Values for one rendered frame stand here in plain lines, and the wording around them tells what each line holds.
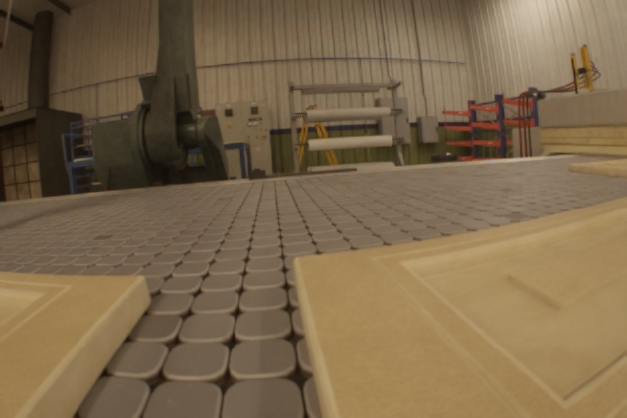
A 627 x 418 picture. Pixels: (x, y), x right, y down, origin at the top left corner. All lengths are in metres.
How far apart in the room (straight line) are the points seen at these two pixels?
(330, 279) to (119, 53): 9.20
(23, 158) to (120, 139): 8.65
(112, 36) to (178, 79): 8.25
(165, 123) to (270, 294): 1.20
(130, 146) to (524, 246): 1.41
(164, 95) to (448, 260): 1.29
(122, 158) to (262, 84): 6.74
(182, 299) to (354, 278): 0.11
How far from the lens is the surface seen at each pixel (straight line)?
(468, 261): 0.20
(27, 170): 9.93
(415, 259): 0.19
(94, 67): 9.58
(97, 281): 0.21
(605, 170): 0.84
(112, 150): 1.53
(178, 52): 1.40
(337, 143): 5.17
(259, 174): 0.99
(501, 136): 8.04
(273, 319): 0.17
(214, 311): 0.19
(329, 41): 8.46
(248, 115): 7.20
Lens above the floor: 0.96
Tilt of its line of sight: 6 degrees down
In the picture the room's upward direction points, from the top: 4 degrees counter-clockwise
